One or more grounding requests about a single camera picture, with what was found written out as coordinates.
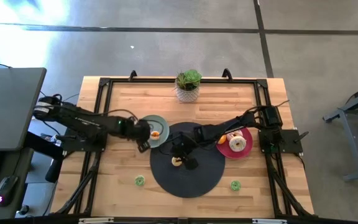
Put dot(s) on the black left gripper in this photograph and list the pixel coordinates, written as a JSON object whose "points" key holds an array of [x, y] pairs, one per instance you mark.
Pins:
{"points": [[141, 130]]}

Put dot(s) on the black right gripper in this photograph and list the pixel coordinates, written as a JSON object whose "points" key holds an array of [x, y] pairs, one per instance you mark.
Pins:
{"points": [[182, 144]]}

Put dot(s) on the small pale yellow donut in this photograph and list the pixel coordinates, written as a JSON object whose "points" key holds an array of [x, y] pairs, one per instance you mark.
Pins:
{"points": [[174, 162]]}

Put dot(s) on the small orange donut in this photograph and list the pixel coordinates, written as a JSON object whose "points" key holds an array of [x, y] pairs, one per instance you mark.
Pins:
{"points": [[222, 139]]}

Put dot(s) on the large white donut green drizzle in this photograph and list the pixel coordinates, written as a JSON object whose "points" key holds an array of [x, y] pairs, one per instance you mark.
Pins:
{"points": [[232, 147]]}

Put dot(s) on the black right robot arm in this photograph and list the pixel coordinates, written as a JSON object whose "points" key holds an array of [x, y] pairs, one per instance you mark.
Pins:
{"points": [[228, 126]]}

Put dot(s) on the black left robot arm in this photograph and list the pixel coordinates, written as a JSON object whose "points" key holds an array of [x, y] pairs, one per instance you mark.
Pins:
{"points": [[82, 119]]}

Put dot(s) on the light blue plate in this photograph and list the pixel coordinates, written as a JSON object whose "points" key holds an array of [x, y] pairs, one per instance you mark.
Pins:
{"points": [[163, 137]]}

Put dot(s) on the round black woven placemat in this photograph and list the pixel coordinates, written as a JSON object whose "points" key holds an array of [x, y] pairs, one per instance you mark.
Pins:
{"points": [[188, 183]]}

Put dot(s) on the small green frosted donut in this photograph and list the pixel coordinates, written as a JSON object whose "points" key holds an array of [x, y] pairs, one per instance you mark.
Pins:
{"points": [[140, 178], [235, 182]]}

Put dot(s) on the pink plate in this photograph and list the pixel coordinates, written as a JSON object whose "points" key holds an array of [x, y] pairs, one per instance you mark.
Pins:
{"points": [[228, 154]]}

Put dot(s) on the succulent in white patterned pot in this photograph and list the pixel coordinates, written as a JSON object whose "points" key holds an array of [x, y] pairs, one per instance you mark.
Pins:
{"points": [[187, 93]]}

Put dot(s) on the black computer mouse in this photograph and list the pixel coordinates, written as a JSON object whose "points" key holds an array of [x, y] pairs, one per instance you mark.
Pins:
{"points": [[6, 191]]}

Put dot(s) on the grey metal stand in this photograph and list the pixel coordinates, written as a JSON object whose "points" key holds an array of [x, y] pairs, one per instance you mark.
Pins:
{"points": [[353, 143]]}

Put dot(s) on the black aluminium table frame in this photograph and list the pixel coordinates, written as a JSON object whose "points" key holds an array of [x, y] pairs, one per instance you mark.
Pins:
{"points": [[182, 80]]}

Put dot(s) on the silver metal bracket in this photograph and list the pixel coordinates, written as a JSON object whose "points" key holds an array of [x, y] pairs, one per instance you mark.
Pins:
{"points": [[269, 221], [95, 221]]}

